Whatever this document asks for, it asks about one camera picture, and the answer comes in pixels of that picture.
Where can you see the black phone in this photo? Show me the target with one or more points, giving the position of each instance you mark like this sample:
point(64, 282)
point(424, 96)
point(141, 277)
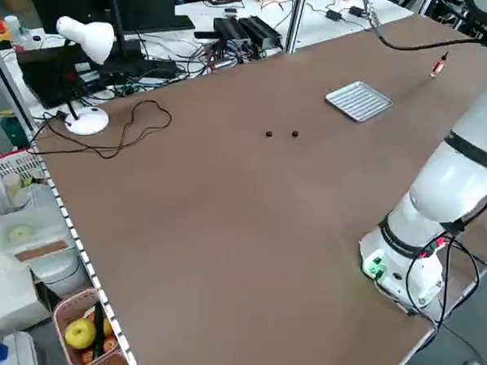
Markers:
point(205, 35)

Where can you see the white slotted basket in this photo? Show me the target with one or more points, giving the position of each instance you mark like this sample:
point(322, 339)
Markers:
point(20, 164)

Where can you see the dark green cucumber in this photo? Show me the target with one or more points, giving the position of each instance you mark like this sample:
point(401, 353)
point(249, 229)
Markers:
point(98, 330)

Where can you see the white box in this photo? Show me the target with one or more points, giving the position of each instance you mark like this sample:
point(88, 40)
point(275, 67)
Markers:
point(5, 292)

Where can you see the clear plastic container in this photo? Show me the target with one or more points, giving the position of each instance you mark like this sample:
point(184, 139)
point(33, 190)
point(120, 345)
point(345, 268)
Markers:
point(32, 237)

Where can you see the black laptop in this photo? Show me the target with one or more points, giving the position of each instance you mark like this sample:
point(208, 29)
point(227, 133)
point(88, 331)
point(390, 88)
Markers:
point(49, 78)

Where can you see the white desk lamp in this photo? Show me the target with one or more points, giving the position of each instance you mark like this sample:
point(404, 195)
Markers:
point(87, 39)

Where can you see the pink plastic basket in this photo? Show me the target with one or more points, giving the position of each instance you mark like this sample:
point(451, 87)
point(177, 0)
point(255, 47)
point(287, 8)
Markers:
point(63, 316)

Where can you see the ribbed metal tray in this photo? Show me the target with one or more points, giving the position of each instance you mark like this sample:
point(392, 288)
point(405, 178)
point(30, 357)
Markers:
point(359, 101)

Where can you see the green box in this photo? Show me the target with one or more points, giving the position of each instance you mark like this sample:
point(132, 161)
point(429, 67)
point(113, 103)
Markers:
point(13, 128)

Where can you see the white plastic container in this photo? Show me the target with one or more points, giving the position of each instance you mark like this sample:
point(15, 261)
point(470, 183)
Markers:
point(22, 348)

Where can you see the black monitor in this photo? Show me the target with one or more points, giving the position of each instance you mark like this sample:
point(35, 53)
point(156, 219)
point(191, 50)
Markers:
point(93, 3)

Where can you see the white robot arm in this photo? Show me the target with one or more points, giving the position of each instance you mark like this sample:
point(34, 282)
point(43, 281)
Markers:
point(443, 189)

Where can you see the black power supply box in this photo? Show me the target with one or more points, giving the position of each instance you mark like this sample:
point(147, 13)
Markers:
point(231, 28)
point(261, 30)

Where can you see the yellow apple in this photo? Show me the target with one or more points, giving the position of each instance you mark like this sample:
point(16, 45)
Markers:
point(80, 333)

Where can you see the aluminium frame post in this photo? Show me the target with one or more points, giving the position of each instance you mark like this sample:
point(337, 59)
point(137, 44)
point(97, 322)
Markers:
point(294, 21)

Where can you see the aluminium table edge rail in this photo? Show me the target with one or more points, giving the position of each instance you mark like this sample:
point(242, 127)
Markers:
point(85, 258)

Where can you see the red fruit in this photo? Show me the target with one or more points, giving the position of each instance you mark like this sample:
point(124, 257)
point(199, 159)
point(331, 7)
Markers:
point(110, 344)
point(88, 356)

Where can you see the clear plastic bottle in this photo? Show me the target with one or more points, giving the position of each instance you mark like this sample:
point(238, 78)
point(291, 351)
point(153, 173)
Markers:
point(12, 27)

